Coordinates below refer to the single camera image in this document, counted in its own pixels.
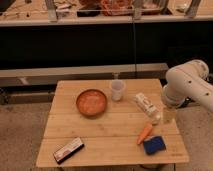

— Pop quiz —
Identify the orange pepper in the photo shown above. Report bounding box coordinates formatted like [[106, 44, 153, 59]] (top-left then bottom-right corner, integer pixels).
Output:
[[137, 123, 153, 145]]

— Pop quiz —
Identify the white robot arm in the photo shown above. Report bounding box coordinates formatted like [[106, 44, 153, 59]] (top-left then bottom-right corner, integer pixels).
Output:
[[161, 60, 213, 124]]

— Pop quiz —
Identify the orange ceramic bowl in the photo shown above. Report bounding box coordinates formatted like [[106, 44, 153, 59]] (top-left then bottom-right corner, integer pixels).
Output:
[[76, 89, 107, 117]]

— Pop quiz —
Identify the blue sponge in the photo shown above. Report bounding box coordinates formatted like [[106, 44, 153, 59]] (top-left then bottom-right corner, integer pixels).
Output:
[[143, 136, 166, 155]]

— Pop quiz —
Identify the clear plastic cup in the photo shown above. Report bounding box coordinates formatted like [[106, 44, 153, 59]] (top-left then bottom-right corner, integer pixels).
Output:
[[110, 79, 126, 101]]

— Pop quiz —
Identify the wooden folding table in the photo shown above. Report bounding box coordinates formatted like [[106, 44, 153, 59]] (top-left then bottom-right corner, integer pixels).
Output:
[[36, 79, 189, 168]]

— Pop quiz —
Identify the black and white box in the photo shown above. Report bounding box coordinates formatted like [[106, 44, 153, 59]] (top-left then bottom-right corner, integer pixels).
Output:
[[53, 137, 84, 164]]

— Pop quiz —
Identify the long metal bench rail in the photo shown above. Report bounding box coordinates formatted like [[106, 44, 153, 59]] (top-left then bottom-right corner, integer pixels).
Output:
[[0, 63, 169, 87]]

